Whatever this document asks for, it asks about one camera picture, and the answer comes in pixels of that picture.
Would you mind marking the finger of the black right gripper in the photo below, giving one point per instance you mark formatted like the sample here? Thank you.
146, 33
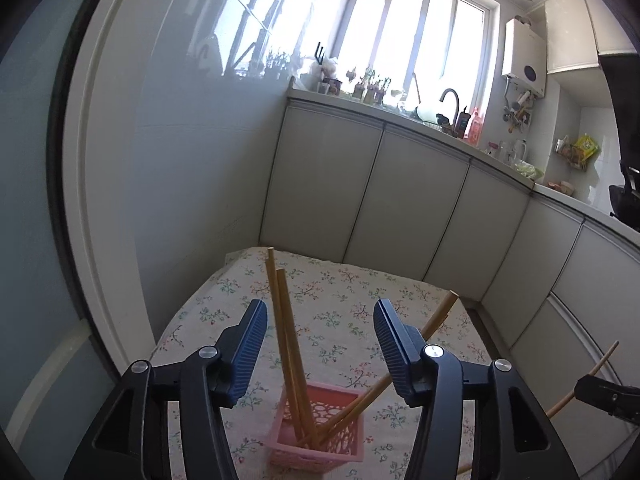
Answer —
622, 402

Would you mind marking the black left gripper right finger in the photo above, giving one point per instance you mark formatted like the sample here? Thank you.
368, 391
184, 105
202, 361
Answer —
513, 437

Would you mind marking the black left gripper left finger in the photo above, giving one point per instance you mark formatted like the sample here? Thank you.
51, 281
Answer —
128, 438

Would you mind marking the white kitchen cabinets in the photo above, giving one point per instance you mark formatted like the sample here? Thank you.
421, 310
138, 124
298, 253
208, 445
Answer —
556, 281

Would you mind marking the curved kitchen faucet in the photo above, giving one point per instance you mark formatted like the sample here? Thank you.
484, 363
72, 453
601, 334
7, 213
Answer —
449, 105

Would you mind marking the pink perforated utensil basket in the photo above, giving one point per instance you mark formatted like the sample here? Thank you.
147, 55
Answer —
343, 448

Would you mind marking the black wok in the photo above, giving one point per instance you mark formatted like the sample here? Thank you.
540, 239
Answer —
625, 198

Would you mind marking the floral tablecloth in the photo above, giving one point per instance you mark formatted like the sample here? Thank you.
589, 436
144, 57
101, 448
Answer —
332, 306

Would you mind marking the yellow snack bag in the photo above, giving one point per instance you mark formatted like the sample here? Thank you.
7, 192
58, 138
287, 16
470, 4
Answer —
586, 146

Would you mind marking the white kettle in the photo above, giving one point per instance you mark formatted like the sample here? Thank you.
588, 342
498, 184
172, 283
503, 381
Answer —
519, 151

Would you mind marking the white water heater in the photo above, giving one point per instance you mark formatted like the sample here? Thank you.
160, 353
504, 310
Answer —
525, 57

